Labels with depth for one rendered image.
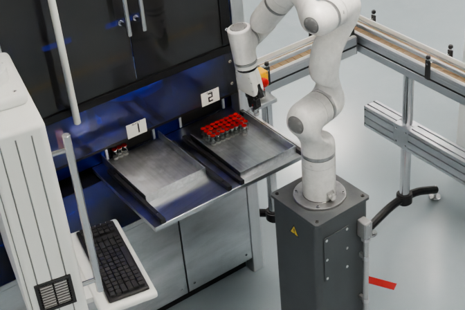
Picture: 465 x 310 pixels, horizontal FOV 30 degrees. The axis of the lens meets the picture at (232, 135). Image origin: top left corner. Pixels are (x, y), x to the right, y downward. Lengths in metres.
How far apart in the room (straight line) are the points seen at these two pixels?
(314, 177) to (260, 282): 1.14
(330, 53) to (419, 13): 3.66
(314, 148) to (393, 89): 2.53
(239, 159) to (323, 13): 0.89
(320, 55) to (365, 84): 2.75
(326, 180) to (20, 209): 1.09
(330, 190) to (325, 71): 0.50
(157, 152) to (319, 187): 0.71
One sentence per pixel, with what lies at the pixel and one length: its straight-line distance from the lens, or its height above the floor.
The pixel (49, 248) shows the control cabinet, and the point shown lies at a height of 1.13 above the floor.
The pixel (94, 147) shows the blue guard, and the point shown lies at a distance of 3.26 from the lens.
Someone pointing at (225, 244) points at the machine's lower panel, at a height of 0.25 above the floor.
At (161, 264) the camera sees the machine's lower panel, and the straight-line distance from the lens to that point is 3.75.
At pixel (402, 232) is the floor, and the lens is 4.33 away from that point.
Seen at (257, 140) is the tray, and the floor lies 0.88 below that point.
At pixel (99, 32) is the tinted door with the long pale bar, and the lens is 3.10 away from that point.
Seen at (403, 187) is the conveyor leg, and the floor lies 0.19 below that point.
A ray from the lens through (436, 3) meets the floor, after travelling 6.53.
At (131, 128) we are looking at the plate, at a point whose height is 1.03.
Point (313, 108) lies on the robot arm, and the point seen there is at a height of 1.27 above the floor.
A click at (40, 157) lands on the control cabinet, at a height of 1.44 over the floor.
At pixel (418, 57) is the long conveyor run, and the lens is 3.88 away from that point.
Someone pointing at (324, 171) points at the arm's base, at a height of 1.00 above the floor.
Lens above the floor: 2.79
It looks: 33 degrees down
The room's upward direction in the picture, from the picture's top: 5 degrees counter-clockwise
